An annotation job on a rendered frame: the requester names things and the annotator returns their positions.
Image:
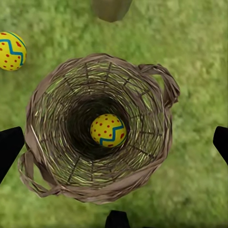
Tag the easter egg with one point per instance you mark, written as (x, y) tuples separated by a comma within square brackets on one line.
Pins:
[(13, 51), (108, 130)]

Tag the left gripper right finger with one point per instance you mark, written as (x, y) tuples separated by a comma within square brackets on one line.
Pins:
[(220, 140)]

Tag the wicker basket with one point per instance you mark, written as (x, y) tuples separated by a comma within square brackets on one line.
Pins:
[(48, 140)]

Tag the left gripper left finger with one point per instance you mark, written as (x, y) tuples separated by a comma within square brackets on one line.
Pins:
[(11, 143)]

